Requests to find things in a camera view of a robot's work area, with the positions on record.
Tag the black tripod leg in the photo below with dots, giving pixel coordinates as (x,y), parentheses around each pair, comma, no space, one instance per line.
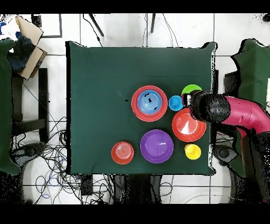
(153,23)
(96,25)

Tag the dark green tablecloth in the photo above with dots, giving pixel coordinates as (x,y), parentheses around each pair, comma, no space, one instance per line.
(101,118)

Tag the black stool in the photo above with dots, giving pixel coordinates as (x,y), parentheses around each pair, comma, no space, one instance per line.
(43,95)

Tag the large orange bowl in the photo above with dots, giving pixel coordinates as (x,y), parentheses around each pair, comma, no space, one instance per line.
(185,129)
(135,105)

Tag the blue cup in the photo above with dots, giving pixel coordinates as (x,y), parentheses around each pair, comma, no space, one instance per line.
(175,103)

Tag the dark grey frame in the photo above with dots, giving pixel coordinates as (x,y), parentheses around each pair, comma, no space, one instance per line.
(60,27)

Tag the cardboard box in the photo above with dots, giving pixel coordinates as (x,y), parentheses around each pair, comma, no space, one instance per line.
(32,61)

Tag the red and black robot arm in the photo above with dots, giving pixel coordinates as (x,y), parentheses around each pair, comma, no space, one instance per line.
(238,112)

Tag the purple bowl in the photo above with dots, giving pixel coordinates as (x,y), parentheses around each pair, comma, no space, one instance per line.
(156,146)

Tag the green cloth covered table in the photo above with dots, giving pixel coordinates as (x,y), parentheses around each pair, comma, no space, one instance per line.
(253,74)
(5,105)

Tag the orange cup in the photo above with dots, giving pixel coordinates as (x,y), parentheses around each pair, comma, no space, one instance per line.
(186,147)

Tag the black box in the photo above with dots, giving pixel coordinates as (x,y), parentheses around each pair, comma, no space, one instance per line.
(87,185)

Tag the blue cloth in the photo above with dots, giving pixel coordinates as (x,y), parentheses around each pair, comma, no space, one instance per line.
(21,52)

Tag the grey pedestal foot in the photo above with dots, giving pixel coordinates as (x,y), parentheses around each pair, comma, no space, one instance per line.
(27,153)
(224,154)

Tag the black stand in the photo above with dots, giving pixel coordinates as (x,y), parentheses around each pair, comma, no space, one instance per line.
(231,84)

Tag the small orange bowl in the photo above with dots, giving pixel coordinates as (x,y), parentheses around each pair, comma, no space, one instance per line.
(122,153)

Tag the yellow cup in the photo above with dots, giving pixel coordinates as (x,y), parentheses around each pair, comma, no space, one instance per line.
(193,152)

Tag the small blue bowl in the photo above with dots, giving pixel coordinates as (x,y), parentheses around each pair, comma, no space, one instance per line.
(149,105)

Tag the green bowl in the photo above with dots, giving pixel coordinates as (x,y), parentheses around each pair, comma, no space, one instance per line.
(191,88)

